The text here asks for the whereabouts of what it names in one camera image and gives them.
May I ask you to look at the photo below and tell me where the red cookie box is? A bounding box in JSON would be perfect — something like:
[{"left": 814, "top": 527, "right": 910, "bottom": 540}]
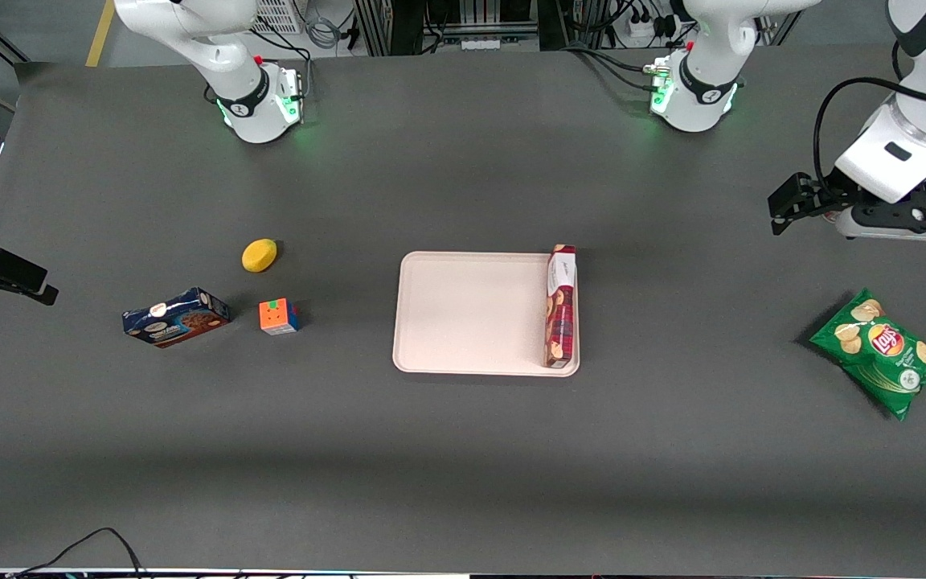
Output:
[{"left": 543, "top": 244, "right": 578, "bottom": 370}]

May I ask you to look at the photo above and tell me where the blue cookie box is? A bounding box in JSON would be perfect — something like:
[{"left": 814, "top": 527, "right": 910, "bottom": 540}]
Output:
[{"left": 122, "top": 287, "right": 231, "bottom": 348}]

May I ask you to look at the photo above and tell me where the pale plastic tray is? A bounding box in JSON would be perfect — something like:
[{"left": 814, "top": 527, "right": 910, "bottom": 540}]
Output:
[{"left": 392, "top": 251, "right": 581, "bottom": 377}]

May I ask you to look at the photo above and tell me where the green chips bag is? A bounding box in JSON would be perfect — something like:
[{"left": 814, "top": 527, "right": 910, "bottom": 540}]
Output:
[{"left": 809, "top": 288, "right": 926, "bottom": 422}]

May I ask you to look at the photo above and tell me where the yellow lemon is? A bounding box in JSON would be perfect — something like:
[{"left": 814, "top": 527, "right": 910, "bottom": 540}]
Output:
[{"left": 241, "top": 239, "right": 278, "bottom": 273}]

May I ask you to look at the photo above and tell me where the yellow floor tape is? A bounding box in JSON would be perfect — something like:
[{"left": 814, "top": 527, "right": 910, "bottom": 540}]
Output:
[{"left": 85, "top": 0, "right": 117, "bottom": 68}]

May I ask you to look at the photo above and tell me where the orange faced puzzle cube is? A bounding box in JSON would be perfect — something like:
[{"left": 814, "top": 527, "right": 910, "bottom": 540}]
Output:
[{"left": 259, "top": 298, "right": 301, "bottom": 336}]

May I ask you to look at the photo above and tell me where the white mesh basket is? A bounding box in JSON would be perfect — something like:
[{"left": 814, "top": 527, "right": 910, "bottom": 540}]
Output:
[{"left": 250, "top": 0, "right": 308, "bottom": 35}]

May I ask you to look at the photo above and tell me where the dark grey table mat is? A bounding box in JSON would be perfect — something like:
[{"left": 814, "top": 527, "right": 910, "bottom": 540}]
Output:
[{"left": 0, "top": 32, "right": 926, "bottom": 577}]

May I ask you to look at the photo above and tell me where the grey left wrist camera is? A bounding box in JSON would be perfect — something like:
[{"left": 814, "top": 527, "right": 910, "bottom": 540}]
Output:
[{"left": 835, "top": 205, "right": 926, "bottom": 243}]

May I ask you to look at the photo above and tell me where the black base cable bundle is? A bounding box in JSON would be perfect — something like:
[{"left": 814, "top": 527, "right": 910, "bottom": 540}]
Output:
[{"left": 563, "top": 44, "right": 673, "bottom": 96}]

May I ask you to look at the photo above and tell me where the long looping black cable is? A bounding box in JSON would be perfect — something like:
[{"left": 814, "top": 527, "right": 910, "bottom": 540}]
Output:
[{"left": 5, "top": 527, "right": 147, "bottom": 579}]

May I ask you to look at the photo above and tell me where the grey coiled cable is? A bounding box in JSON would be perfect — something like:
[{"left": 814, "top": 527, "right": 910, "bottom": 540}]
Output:
[{"left": 302, "top": 0, "right": 353, "bottom": 51}]

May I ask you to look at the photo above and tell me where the metal rack frame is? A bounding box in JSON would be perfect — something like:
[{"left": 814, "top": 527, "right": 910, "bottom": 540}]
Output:
[{"left": 353, "top": 0, "right": 564, "bottom": 57}]

